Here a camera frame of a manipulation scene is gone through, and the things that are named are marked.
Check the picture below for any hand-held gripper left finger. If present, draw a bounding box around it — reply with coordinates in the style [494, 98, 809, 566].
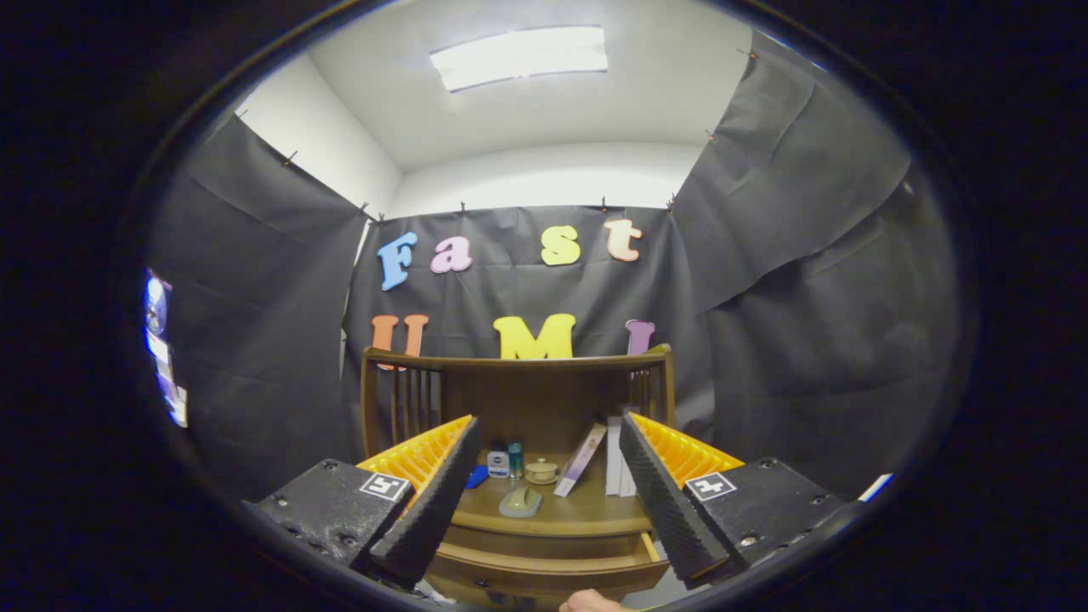
[242, 414, 481, 589]

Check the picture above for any bright printed panel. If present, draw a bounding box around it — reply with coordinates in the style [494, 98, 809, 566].
[143, 268, 190, 428]

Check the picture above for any purple white book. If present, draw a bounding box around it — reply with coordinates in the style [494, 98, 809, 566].
[553, 422, 609, 498]

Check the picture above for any ceiling light panel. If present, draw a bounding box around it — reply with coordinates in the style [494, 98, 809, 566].
[429, 25, 609, 94]

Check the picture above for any wooden drawer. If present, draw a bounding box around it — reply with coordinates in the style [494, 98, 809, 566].
[425, 520, 672, 600]

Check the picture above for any wooden cabinet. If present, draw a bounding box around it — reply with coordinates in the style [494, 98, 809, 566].
[360, 343, 677, 612]

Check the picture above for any wooden countertop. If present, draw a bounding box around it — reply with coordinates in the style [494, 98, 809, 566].
[450, 463, 655, 538]

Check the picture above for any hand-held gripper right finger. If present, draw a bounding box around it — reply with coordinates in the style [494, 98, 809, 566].
[618, 411, 847, 590]

